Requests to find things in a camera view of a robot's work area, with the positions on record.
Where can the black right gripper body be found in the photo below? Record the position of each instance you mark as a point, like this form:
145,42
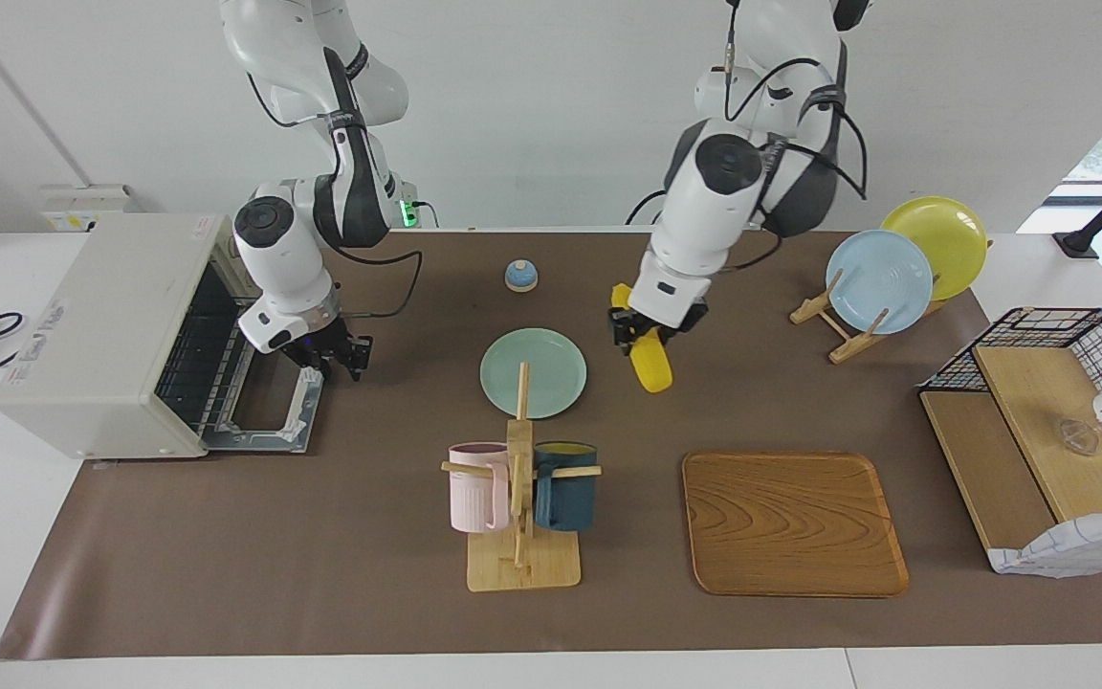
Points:
321,344

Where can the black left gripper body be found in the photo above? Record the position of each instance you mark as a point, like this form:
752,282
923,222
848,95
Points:
668,333

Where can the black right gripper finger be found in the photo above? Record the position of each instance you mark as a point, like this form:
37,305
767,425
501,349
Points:
320,367
361,356

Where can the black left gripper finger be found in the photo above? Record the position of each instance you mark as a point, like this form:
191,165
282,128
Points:
664,340
620,330

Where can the yellow corn cob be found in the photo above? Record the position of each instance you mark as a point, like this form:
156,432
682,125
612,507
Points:
651,368

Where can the mint green plate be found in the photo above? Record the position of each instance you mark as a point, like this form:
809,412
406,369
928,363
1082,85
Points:
556,368

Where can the glass oven door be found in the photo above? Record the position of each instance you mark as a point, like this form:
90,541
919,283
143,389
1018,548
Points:
254,442

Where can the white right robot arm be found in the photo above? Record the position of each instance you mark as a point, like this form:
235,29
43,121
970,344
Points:
283,258

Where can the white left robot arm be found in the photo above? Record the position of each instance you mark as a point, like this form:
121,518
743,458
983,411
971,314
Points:
714,201

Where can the metal oven rack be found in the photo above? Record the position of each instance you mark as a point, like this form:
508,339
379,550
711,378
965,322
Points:
197,354

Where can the white toaster oven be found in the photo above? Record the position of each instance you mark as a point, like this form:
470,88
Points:
82,325

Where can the blue call bell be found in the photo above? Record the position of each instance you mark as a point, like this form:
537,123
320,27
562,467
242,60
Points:
520,277

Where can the brown table mat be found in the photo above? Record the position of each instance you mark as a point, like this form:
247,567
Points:
321,536

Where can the dark blue mug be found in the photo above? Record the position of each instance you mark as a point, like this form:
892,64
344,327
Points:
565,502

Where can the pink mug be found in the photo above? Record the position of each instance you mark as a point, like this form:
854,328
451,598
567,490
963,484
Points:
474,498

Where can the wooden plate rack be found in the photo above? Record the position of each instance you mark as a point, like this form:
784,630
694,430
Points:
852,346

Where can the light blue plate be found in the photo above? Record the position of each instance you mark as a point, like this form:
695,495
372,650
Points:
881,282

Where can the wooden tray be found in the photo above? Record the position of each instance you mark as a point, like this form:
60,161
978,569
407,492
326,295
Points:
790,522

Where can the wooden mug tree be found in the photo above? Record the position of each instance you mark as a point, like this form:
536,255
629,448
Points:
519,566

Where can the yellow plate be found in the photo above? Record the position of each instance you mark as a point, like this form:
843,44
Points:
943,239

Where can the small clear glass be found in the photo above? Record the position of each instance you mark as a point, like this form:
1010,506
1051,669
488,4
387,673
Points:
1080,437

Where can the white checked cloth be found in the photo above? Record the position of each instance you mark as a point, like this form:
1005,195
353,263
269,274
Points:
1077,550

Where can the white wall socket box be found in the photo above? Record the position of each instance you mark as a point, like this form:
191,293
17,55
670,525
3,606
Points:
82,206

